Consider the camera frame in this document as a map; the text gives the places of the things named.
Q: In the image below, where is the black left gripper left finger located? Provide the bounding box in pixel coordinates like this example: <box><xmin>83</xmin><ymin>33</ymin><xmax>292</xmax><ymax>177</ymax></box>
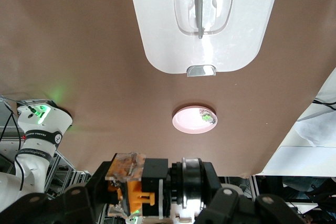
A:
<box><xmin>0</xmin><ymin>161</ymin><xmax>114</xmax><ymax>224</ymax></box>

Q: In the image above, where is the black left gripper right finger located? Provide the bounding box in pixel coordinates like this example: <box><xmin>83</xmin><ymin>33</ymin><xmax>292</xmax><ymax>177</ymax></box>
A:
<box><xmin>194</xmin><ymin>162</ymin><xmax>305</xmax><ymax>224</ymax></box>

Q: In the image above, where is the orange black push-button switch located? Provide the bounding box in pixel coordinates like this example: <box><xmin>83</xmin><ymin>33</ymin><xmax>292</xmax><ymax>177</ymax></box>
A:
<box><xmin>104</xmin><ymin>152</ymin><xmax>207</xmax><ymax>221</ymax></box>

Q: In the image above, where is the pink round plate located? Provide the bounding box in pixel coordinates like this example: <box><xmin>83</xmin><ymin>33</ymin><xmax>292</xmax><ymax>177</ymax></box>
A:
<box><xmin>172</xmin><ymin>105</ymin><xmax>218</xmax><ymax>134</ymax></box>

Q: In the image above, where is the white crumpled cloth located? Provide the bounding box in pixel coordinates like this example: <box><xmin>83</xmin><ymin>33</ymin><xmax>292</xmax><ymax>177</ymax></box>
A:
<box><xmin>293</xmin><ymin>113</ymin><xmax>336</xmax><ymax>147</ymax></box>

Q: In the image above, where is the grey container latch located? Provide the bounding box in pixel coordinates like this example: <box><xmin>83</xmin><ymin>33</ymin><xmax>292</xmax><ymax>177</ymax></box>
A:
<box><xmin>185</xmin><ymin>64</ymin><xmax>217</xmax><ymax>78</ymax></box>

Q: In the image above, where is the brown table mat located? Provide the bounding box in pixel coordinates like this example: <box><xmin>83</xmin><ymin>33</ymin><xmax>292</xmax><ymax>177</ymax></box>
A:
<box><xmin>0</xmin><ymin>0</ymin><xmax>336</xmax><ymax>179</ymax></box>

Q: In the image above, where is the pale pink lidded container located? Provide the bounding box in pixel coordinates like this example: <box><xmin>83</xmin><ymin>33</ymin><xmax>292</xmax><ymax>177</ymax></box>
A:
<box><xmin>127</xmin><ymin>0</ymin><xmax>284</xmax><ymax>78</ymax></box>

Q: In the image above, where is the aluminium frame profile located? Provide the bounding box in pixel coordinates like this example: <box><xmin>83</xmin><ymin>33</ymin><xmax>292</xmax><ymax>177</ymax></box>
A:
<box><xmin>44</xmin><ymin>150</ymin><xmax>92</xmax><ymax>201</ymax></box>

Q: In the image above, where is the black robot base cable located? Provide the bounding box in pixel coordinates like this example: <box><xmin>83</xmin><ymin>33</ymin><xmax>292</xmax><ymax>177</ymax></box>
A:
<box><xmin>0</xmin><ymin>100</ymin><xmax>37</xmax><ymax>190</ymax></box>

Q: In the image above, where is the grey container lid handle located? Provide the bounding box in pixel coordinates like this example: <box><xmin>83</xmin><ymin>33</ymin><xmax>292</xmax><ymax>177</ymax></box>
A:
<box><xmin>194</xmin><ymin>0</ymin><xmax>207</xmax><ymax>39</ymax></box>

